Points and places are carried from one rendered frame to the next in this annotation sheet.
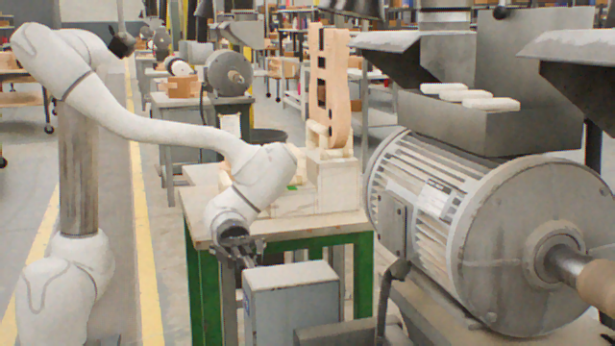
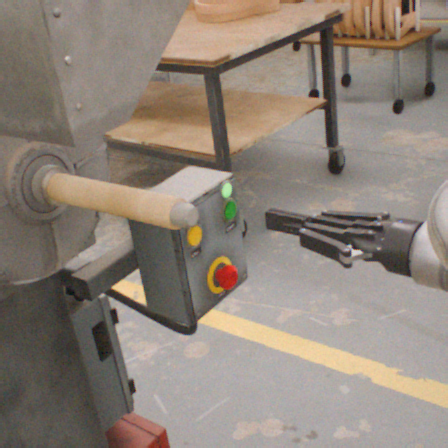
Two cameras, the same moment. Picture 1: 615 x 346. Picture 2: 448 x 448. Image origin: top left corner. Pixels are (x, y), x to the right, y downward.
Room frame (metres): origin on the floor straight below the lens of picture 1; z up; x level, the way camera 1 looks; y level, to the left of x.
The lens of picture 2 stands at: (1.86, -0.44, 1.53)
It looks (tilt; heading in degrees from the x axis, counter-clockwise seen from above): 28 degrees down; 149
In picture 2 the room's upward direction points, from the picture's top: 9 degrees counter-clockwise
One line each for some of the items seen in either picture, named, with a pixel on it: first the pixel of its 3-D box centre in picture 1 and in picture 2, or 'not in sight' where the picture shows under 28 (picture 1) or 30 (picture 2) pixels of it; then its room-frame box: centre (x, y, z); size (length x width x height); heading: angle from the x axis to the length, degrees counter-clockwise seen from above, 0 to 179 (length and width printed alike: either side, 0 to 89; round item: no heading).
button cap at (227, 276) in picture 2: not in sight; (223, 275); (1.09, 0.05, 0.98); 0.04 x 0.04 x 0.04; 16
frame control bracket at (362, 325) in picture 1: (348, 334); (124, 259); (0.99, -0.06, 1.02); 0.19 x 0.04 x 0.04; 106
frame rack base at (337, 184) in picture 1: (327, 177); not in sight; (2.10, -0.06, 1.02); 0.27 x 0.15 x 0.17; 16
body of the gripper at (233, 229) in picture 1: (235, 242); (387, 243); (1.32, 0.17, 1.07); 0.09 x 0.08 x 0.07; 16
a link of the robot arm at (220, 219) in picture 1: (231, 232); (440, 254); (1.39, 0.19, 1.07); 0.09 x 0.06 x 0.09; 106
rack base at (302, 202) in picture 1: (284, 192); not in sight; (2.06, 0.09, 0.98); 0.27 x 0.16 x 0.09; 16
